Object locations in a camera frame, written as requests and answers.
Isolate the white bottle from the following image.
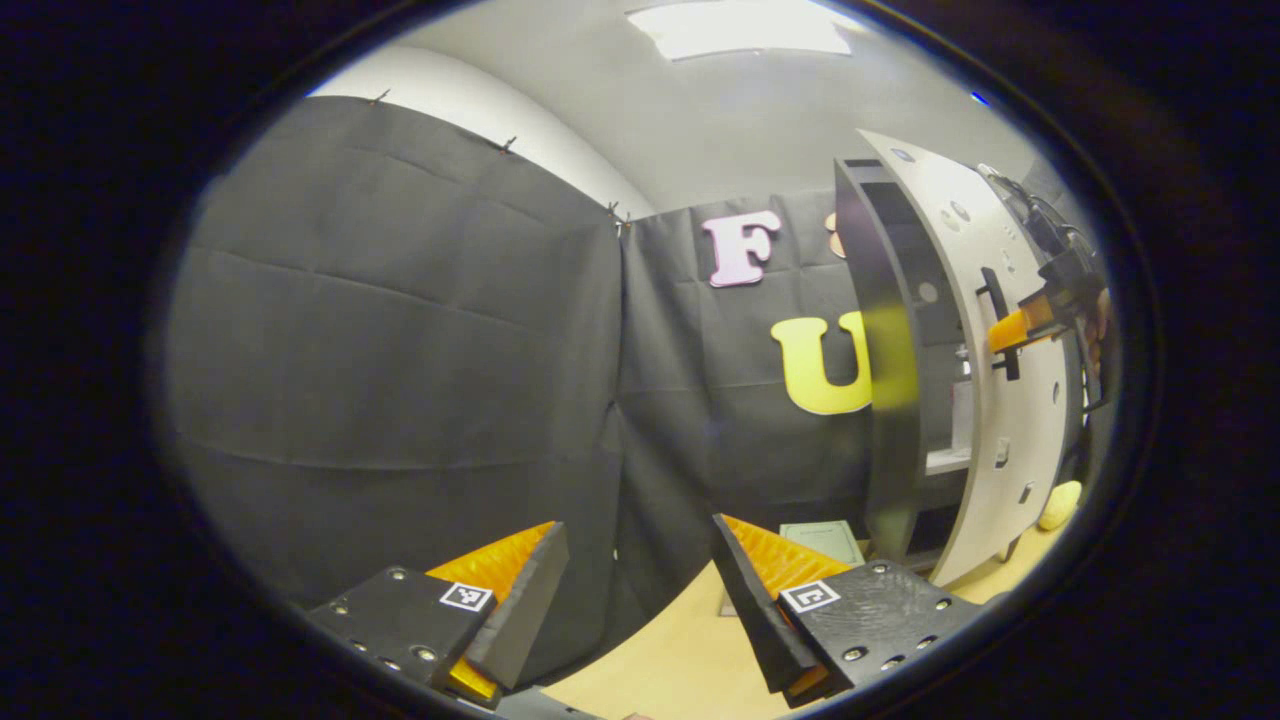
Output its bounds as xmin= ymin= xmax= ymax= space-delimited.
xmin=950 ymin=345 xmax=977 ymax=453

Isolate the long ceiling light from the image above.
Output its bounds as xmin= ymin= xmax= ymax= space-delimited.
xmin=627 ymin=0 xmax=866 ymax=61

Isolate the yellow toy bread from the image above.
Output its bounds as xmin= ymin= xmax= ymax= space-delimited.
xmin=1037 ymin=480 xmax=1083 ymax=532

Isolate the beige cabinet door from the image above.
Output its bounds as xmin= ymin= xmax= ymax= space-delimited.
xmin=858 ymin=128 xmax=1086 ymax=589

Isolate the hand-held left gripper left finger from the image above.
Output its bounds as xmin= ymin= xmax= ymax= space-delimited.
xmin=305 ymin=520 xmax=571 ymax=711

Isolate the dark grey cabinet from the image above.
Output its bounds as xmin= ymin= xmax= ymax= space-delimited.
xmin=833 ymin=155 xmax=1023 ymax=573

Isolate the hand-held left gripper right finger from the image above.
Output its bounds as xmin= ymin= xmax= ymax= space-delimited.
xmin=710 ymin=514 xmax=986 ymax=709

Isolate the black backdrop cloth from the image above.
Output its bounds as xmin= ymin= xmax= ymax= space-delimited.
xmin=160 ymin=95 xmax=1101 ymax=691

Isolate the black cabinet door handle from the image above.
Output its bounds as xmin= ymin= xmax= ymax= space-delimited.
xmin=978 ymin=267 xmax=1021 ymax=381

